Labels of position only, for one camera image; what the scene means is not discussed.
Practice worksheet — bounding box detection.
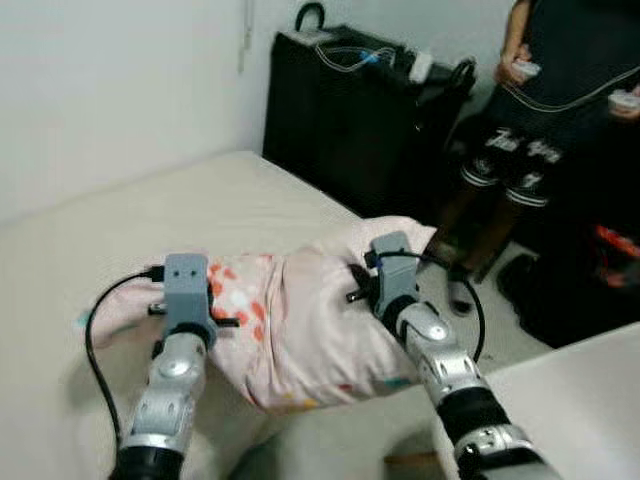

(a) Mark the floral print fabric pillow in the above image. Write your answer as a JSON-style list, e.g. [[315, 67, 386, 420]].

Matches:
[[78, 215, 438, 413]]

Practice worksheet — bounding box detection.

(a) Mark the person's right hand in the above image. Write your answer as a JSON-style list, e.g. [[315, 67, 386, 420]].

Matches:
[[497, 55, 531, 86]]

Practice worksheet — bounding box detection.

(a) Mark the person's left hand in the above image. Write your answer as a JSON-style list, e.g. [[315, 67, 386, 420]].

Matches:
[[610, 85, 640, 121]]

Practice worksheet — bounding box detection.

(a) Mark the grey slipper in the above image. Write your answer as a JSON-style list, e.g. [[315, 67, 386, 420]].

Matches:
[[447, 275, 476, 317]]

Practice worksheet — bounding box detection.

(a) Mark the cream bed mattress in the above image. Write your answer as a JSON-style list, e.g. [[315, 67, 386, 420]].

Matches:
[[0, 150, 561, 480]]

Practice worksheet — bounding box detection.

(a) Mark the black bag with red patch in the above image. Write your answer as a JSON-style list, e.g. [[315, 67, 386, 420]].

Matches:
[[497, 120, 640, 349]]

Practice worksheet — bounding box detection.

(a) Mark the white power adapter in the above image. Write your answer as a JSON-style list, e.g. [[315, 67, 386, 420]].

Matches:
[[408, 52, 433, 83]]

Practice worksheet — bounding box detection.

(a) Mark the person in black shorts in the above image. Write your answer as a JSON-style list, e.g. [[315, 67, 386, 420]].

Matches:
[[432, 0, 640, 316]]

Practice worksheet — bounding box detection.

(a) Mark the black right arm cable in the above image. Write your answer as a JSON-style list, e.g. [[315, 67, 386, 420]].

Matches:
[[365, 250, 487, 363]]

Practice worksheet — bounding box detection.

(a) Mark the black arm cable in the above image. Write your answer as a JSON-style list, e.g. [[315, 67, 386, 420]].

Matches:
[[365, 250, 487, 363], [85, 266, 166, 446]]

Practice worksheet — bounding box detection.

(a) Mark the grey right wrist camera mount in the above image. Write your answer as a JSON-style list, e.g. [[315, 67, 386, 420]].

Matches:
[[370, 232, 421, 321]]

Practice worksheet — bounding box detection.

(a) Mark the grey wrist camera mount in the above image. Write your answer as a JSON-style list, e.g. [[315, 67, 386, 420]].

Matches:
[[160, 253, 216, 346], [370, 232, 421, 321]]

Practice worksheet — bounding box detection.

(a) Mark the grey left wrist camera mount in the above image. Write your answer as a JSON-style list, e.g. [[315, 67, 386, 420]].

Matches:
[[160, 253, 216, 346]]

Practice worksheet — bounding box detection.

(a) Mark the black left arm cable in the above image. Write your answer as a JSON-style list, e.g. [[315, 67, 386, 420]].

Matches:
[[85, 266, 166, 446]]

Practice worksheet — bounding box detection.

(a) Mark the black hard case with handle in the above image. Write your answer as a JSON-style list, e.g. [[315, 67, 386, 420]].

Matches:
[[262, 3, 479, 216]]

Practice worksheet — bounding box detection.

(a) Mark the white cable with blue connector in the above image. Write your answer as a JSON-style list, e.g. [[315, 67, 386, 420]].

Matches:
[[315, 42, 401, 76]]

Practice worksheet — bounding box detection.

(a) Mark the grey controller cable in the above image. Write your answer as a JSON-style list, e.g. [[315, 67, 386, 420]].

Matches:
[[500, 65, 640, 113]]

